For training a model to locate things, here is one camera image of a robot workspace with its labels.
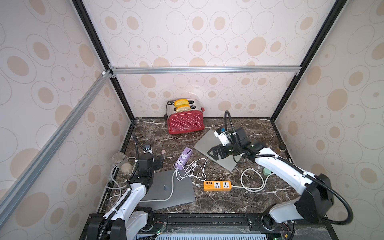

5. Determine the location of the thin white charger cable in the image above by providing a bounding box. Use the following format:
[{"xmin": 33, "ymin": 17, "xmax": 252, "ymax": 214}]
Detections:
[{"xmin": 174, "ymin": 158, "xmax": 208, "ymax": 181}]

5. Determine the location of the yellow toast slice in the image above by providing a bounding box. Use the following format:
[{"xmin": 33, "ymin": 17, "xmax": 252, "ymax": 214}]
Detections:
[
  {"xmin": 174, "ymin": 99, "xmax": 189, "ymax": 108},
  {"xmin": 175, "ymin": 105, "xmax": 191, "ymax": 112}
]

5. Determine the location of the orange power strip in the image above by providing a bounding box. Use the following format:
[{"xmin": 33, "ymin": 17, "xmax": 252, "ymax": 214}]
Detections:
[{"xmin": 203, "ymin": 181, "xmax": 232, "ymax": 192}]

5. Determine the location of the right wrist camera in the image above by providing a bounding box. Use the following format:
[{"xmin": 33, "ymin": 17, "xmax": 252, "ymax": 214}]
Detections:
[{"xmin": 214, "ymin": 128, "xmax": 233, "ymax": 147}]

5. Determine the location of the yellow toast slice rear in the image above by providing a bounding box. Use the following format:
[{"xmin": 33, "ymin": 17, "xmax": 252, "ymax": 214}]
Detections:
[{"xmin": 174, "ymin": 99, "xmax": 189, "ymax": 108}]

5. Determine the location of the left diagonal aluminium frame bar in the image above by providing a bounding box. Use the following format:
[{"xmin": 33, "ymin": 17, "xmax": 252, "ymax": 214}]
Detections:
[{"xmin": 0, "ymin": 69, "xmax": 112, "ymax": 229}]

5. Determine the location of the dark grey laptop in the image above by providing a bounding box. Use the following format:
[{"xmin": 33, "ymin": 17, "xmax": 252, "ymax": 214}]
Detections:
[{"xmin": 139, "ymin": 170, "xmax": 196, "ymax": 211}]

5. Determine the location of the red polka dot toaster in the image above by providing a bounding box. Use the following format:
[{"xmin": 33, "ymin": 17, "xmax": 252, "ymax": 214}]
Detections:
[{"xmin": 166, "ymin": 99, "xmax": 205, "ymax": 135}]

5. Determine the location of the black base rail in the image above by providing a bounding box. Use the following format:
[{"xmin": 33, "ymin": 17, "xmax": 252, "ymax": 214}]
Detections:
[{"xmin": 79, "ymin": 212, "xmax": 338, "ymax": 240}]

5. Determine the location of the green charger adapter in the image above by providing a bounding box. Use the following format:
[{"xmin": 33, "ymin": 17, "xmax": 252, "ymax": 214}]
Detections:
[{"xmin": 263, "ymin": 168, "xmax": 272, "ymax": 176}]

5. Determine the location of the purple power strip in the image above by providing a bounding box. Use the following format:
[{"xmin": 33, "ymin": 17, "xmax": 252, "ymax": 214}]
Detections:
[{"xmin": 174, "ymin": 148, "xmax": 193, "ymax": 170}]

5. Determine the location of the yellow toast slice front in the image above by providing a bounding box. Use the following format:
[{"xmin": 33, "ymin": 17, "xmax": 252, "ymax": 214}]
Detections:
[{"xmin": 175, "ymin": 105, "xmax": 191, "ymax": 112}]

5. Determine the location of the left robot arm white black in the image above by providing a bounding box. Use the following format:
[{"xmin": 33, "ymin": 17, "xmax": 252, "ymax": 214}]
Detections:
[{"xmin": 81, "ymin": 153, "xmax": 164, "ymax": 240}]

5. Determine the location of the thick white orange strip cord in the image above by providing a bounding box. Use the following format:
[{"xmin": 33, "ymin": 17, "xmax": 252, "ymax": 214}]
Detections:
[{"xmin": 230, "ymin": 167, "xmax": 275, "ymax": 193}]

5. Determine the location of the horizontal aluminium frame bar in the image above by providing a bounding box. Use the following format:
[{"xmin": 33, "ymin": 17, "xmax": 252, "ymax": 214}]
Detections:
[{"xmin": 112, "ymin": 66, "xmax": 302, "ymax": 75}]

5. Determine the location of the silver apple laptop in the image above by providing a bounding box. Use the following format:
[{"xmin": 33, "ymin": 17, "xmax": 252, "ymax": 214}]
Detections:
[{"xmin": 194, "ymin": 130, "xmax": 241, "ymax": 172}]

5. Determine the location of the small brown spice bottle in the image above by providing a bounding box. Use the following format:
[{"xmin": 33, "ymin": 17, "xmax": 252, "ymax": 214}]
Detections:
[{"xmin": 274, "ymin": 144, "xmax": 287, "ymax": 157}]

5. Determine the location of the thick white purple strip cord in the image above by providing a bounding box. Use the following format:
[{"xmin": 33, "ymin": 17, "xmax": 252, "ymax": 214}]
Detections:
[{"xmin": 106, "ymin": 155, "xmax": 178, "ymax": 203}]

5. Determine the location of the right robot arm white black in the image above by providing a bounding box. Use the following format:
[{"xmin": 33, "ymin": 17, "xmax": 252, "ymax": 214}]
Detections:
[{"xmin": 208, "ymin": 128, "xmax": 354, "ymax": 229}]

